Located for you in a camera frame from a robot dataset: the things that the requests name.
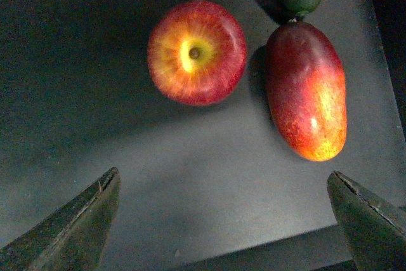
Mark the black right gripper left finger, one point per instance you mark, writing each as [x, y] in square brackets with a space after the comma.
[74, 236]

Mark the red yellow apple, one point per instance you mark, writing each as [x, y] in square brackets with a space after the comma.
[197, 53]

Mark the red yellow mango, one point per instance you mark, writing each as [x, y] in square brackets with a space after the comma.
[306, 89]

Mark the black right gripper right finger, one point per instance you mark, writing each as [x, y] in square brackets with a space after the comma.
[374, 229]

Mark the black front tray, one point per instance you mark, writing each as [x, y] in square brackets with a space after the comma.
[201, 187]

